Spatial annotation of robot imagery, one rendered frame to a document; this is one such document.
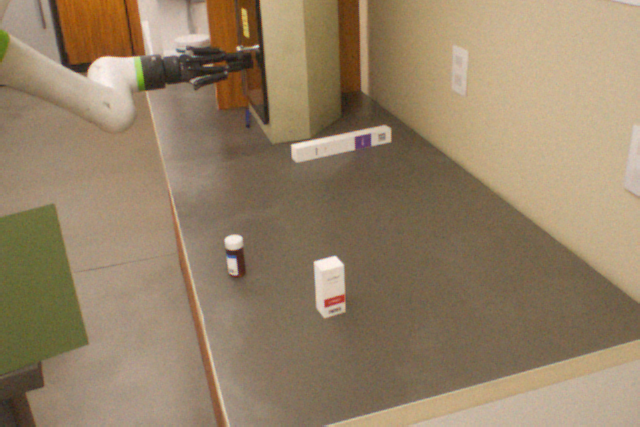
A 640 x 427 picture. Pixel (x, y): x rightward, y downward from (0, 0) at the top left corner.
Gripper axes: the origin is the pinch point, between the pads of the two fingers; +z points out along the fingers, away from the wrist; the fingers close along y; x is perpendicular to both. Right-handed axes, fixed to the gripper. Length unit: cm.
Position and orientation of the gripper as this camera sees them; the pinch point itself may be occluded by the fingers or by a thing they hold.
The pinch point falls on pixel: (239, 61)
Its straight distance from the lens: 183.9
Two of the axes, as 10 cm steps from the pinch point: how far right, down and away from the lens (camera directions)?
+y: -2.5, -9.0, 3.6
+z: 9.5, -1.6, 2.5
